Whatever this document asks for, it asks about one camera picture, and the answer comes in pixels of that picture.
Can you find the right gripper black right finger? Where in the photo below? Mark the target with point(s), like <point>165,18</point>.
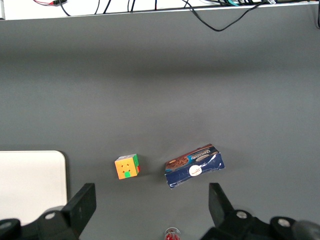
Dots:
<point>220,207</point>

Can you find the blue cookie box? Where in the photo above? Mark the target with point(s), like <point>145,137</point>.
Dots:
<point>193,172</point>

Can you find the red soda bottle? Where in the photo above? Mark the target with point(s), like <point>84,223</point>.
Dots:
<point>172,235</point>

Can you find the beige plastic tray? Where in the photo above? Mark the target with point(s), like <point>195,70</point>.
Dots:
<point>30,180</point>

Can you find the colourful puzzle cube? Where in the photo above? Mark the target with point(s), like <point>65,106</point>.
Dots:
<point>126,168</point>

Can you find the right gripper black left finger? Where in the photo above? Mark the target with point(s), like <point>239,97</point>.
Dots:
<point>82,207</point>

